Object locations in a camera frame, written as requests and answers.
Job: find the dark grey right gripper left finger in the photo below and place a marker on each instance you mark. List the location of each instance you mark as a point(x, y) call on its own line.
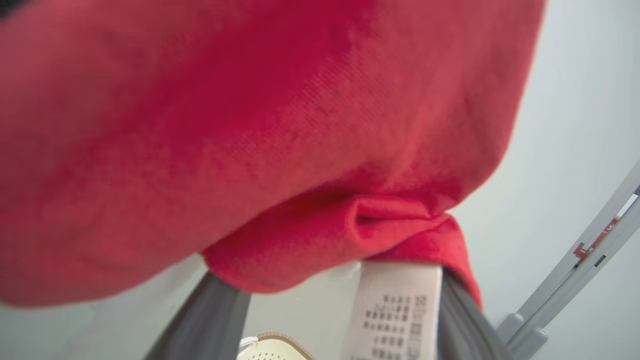
point(207, 325)

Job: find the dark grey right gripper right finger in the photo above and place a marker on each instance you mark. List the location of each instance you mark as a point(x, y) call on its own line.
point(467, 330)

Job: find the red and white garment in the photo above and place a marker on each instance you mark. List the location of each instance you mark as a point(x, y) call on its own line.
point(250, 125)

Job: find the white perforated basket brown rim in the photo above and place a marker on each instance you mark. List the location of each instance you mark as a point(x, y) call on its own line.
point(272, 349)

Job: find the grey metal frame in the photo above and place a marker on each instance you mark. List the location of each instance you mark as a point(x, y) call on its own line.
point(560, 287)

